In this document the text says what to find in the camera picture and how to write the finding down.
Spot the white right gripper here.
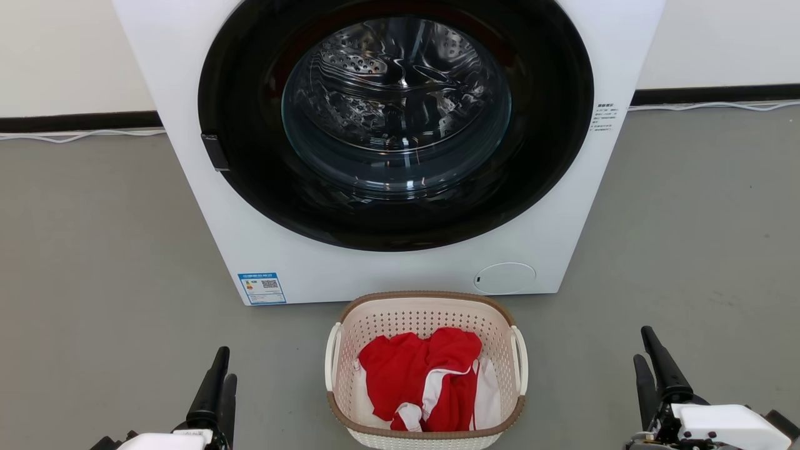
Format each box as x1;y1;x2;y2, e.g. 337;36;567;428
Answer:
627;326;777;450

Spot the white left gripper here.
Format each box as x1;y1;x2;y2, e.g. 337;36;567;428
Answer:
116;346;238;450

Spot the cream perforated laundry basket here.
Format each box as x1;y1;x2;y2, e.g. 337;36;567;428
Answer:
324;291;529;450

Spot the blue energy label sticker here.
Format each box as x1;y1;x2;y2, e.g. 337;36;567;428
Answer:
237;272;288;306

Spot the round white filter cover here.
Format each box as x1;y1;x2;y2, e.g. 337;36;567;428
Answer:
473;262;537;296

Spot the red garment with white trim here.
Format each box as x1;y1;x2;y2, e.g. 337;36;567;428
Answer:
357;327;483;433

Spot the white front-load washing machine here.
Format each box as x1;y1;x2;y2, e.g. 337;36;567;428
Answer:
112;0;666;307

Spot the black text notice sticker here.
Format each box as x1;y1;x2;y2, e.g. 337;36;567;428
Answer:
589;102;621;133

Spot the black round washer door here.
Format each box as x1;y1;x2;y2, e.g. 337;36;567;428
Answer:
197;0;594;253

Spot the black baseboard strip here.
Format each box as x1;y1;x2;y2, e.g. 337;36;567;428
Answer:
631;82;800;106
0;111;164;134

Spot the white floor cable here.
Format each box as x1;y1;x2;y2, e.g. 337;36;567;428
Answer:
0;127;167;144
627;99;800;113

